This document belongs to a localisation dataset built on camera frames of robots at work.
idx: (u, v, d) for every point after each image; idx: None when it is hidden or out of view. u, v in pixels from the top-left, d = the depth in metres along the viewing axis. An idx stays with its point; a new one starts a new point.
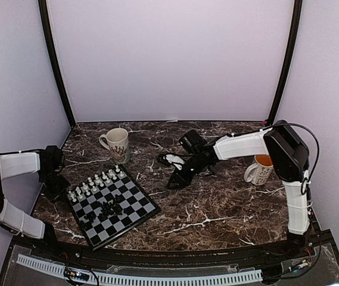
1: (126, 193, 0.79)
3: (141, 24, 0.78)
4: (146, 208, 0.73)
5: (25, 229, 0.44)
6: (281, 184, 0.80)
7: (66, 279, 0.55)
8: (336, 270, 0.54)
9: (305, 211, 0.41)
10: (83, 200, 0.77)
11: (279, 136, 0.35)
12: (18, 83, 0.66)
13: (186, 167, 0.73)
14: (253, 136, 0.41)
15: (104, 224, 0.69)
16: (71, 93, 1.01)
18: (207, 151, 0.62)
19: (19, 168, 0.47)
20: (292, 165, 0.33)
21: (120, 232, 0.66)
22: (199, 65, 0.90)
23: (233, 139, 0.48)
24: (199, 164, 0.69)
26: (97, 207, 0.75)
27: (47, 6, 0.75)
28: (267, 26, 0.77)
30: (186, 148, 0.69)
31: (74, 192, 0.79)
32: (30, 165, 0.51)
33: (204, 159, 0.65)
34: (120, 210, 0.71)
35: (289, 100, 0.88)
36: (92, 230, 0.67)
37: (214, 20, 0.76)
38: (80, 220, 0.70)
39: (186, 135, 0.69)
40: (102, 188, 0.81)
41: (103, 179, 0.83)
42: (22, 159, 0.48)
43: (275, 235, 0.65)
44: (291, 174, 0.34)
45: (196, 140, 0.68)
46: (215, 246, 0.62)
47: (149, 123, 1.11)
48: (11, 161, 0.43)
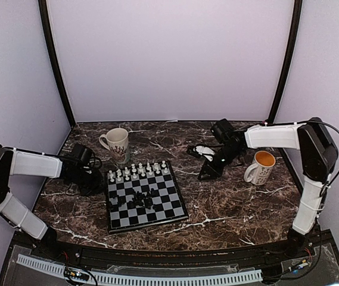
1: (161, 190, 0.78)
3: (142, 24, 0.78)
4: (175, 212, 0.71)
5: (23, 226, 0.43)
6: (281, 184, 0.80)
7: (66, 279, 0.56)
8: (336, 270, 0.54)
9: (314, 213, 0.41)
10: (120, 183, 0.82)
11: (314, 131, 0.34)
12: (18, 82, 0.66)
13: (217, 157, 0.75)
14: (286, 128, 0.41)
15: (129, 213, 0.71)
16: (71, 93, 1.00)
18: (237, 136, 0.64)
19: (36, 169, 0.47)
20: (321, 163, 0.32)
21: (141, 225, 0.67)
22: (199, 64, 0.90)
23: (266, 128, 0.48)
24: (229, 152, 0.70)
26: (129, 193, 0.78)
27: (47, 6, 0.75)
28: (267, 27, 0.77)
30: (217, 137, 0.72)
31: (114, 172, 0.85)
32: (48, 169, 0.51)
33: (233, 145, 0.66)
34: (149, 205, 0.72)
35: (289, 100, 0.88)
36: (116, 213, 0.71)
37: (214, 20, 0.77)
38: (110, 201, 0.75)
39: (217, 124, 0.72)
40: (142, 177, 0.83)
41: (146, 170, 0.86)
42: (43, 162, 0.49)
43: (275, 235, 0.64)
44: (318, 173, 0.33)
45: (226, 128, 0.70)
46: (215, 246, 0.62)
47: (149, 123, 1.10)
48: (30, 160, 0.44)
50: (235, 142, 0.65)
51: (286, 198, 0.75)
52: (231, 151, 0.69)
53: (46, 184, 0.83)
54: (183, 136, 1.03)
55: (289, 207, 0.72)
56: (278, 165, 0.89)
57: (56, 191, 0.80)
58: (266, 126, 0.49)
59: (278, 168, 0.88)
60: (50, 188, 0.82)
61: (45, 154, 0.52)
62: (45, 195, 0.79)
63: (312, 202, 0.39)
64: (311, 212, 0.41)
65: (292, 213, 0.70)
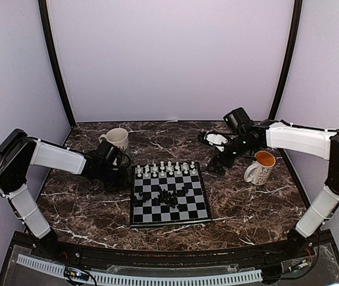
1: (188, 190, 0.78)
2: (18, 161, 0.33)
3: (143, 24, 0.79)
4: (199, 213, 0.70)
5: (27, 221, 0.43)
6: (281, 184, 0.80)
7: (66, 279, 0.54)
8: (336, 270, 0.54)
9: (322, 219, 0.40)
10: (146, 179, 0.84)
11: None
12: (19, 81, 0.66)
13: (228, 149, 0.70)
14: (316, 135, 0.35)
15: (153, 210, 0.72)
16: (71, 93, 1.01)
18: (257, 131, 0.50)
19: (59, 164, 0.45)
20: None
21: (163, 223, 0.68)
22: (199, 64, 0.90)
23: (291, 129, 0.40)
24: (243, 147, 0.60)
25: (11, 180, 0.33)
26: (155, 190, 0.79)
27: (47, 6, 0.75)
28: (267, 27, 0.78)
30: (232, 127, 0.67)
31: (142, 168, 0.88)
32: (71, 165, 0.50)
33: (251, 140, 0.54)
34: (174, 203, 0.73)
35: (289, 100, 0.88)
36: (139, 208, 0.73)
37: (215, 20, 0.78)
38: (136, 195, 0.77)
39: (234, 113, 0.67)
40: (169, 176, 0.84)
41: (174, 168, 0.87)
42: (67, 157, 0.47)
43: (275, 235, 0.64)
44: None
45: (243, 120, 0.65)
46: (215, 246, 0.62)
47: (149, 123, 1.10)
48: (54, 154, 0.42)
50: (253, 139, 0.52)
51: (286, 198, 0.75)
52: (246, 146, 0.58)
53: (46, 184, 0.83)
54: (183, 136, 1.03)
55: (288, 207, 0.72)
56: (279, 165, 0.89)
57: (56, 191, 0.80)
58: (291, 127, 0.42)
59: (279, 168, 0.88)
60: (51, 188, 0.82)
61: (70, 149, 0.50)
62: (45, 195, 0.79)
63: (323, 209, 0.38)
64: (319, 218, 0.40)
65: (292, 213, 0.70)
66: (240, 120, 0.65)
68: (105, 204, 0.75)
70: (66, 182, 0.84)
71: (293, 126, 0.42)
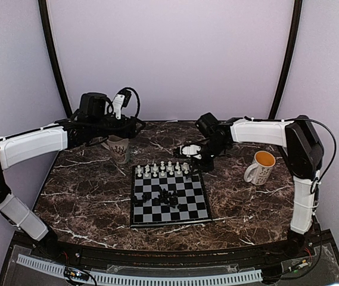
1: (188, 190, 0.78)
2: None
3: (142, 23, 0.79)
4: (199, 214, 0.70)
5: (22, 226, 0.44)
6: (281, 184, 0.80)
7: (66, 278, 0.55)
8: (336, 271, 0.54)
9: (309, 210, 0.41)
10: (146, 179, 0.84)
11: (300, 132, 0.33)
12: (19, 83, 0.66)
13: (205, 154, 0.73)
14: (273, 126, 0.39)
15: (153, 210, 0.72)
16: (71, 93, 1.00)
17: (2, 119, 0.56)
18: (223, 128, 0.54)
19: (38, 151, 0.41)
20: (307, 162, 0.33)
21: (163, 222, 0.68)
22: (198, 64, 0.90)
23: (252, 124, 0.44)
24: (215, 146, 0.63)
25: None
26: (155, 190, 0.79)
27: (47, 6, 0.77)
28: (266, 27, 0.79)
30: (202, 131, 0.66)
31: (142, 168, 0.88)
32: (50, 146, 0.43)
33: (218, 139, 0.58)
34: (174, 203, 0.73)
35: (289, 101, 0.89)
36: (139, 208, 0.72)
37: (214, 20, 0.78)
38: (136, 195, 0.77)
39: (202, 118, 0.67)
40: (170, 176, 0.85)
41: (174, 168, 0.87)
42: (39, 143, 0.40)
43: (275, 235, 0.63)
44: (302, 170, 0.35)
45: (211, 121, 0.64)
46: (215, 246, 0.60)
47: (149, 123, 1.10)
48: (25, 146, 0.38)
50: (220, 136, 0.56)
51: (286, 199, 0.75)
52: (218, 145, 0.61)
53: (46, 184, 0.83)
54: (183, 136, 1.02)
55: (288, 207, 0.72)
56: (278, 165, 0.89)
57: (56, 191, 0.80)
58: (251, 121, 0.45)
59: (278, 168, 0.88)
60: (51, 188, 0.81)
61: (44, 128, 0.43)
62: (45, 195, 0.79)
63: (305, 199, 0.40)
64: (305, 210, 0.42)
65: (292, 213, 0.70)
66: (209, 122, 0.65)
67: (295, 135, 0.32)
68: (105, 204, 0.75)
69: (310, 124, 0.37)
70: (66, 182, 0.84)
71: (254, 120, 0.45)
